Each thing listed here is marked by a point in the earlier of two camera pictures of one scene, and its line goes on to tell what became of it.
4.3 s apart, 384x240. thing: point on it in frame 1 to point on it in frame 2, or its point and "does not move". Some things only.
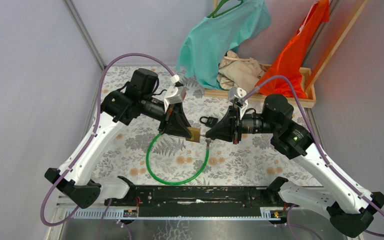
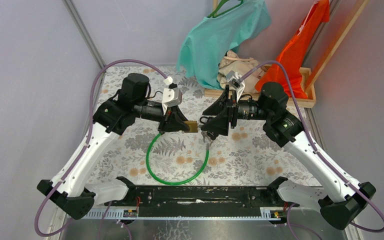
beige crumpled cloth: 235,72 does not move
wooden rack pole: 335,44 does not move
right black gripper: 227,128 to 219,123
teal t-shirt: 203,48 does not move
